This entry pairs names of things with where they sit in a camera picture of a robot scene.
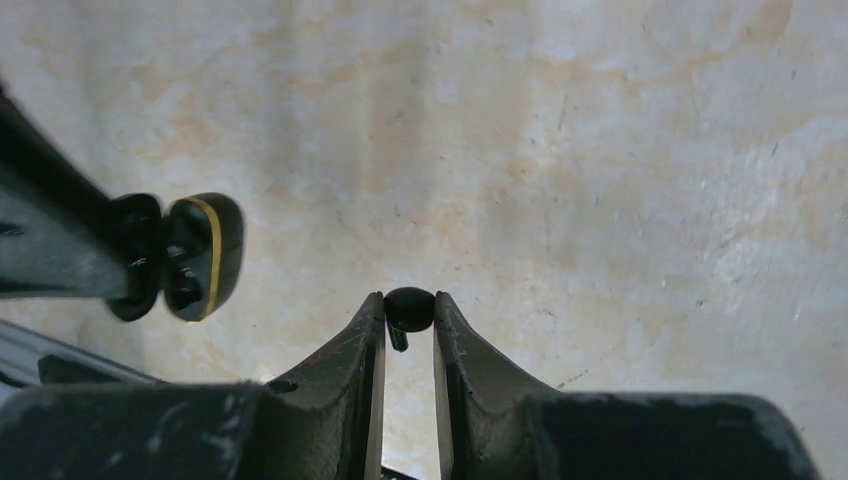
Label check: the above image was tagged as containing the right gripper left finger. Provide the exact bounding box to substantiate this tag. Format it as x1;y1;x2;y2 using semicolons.
1;292;385;479

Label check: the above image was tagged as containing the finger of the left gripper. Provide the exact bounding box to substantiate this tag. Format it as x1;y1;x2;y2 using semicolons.
1;95;132;299

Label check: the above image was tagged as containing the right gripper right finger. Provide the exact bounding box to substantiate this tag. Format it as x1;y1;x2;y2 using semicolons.
434;292;819;479

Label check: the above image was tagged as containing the black earbud charging case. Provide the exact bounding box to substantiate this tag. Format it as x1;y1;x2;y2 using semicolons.
106;192;245;323

